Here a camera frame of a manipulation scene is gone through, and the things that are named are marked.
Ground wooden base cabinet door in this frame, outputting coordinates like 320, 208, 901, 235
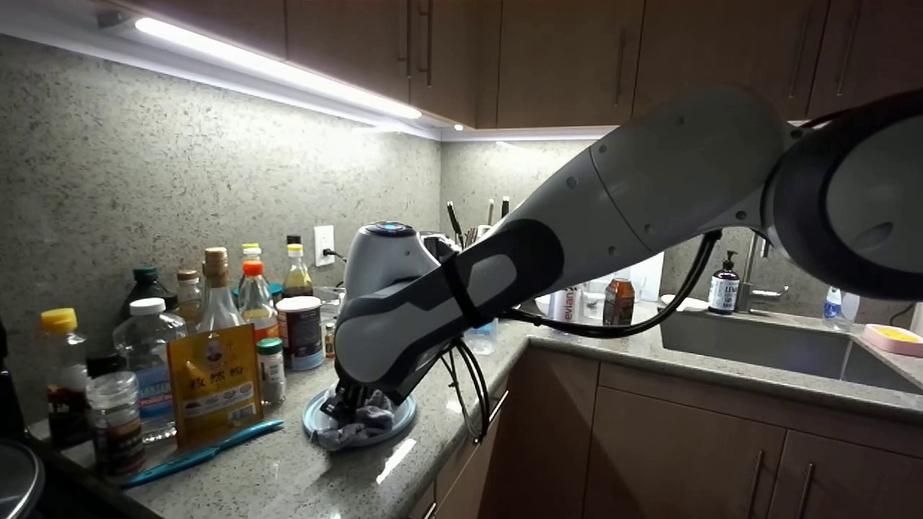
780, 425, 923, 519
483, 345, 600, 519
591, 359, 787, 519

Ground blue handled utensil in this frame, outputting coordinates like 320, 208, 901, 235
121, 414, 289, 489

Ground black pot with lid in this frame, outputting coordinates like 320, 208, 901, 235
0, 434, 49, 519

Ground under-cabinet light strip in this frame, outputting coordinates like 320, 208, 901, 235
439, 123, 620, 146
95, 4, 428, 128

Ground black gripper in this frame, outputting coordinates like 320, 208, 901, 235
325, 375, 399, 422

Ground dark jar with white lid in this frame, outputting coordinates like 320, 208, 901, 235
275, 294, 328, 375

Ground plastic bottle with yellow cap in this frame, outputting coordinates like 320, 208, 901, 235
37, 304, 95, 453

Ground light blue plate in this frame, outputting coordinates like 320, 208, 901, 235
301, 385, 421, 453

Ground steel sink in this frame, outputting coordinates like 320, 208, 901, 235
657, 304, 923, 395

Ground brown sauce bottle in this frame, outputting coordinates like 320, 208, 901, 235
600, 274, 637, 329

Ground dark green bottle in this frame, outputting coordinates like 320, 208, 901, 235
126, 264, 180, 314

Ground brown cap bottle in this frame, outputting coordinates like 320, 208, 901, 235
174, 264, 209, 332

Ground grey fluffy towel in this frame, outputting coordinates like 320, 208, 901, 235
311, 398, 413, 454

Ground glass bottle with cork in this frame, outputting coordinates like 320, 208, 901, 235
193, 245, 242, 333

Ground soap dispenser bottle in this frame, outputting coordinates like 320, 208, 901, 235
706, 248, 744, 316

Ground pink and yellow sponge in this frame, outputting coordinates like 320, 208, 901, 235
859, 319, 923, 359

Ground small clear plastic bottle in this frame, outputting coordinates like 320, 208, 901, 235
823, 283, 862, 332

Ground clear jar with white cap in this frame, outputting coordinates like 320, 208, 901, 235
109, 294, 187, 437

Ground small jar with green lid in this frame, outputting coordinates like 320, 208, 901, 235
253, 333, 292, 409

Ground yellow cap oil bottle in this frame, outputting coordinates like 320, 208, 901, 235
281, 234, 318, 298

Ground dark spice jar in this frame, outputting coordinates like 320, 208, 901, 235
85, 366, 148, 476

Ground white wall outlet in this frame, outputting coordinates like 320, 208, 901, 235
311, 221, 340, 271

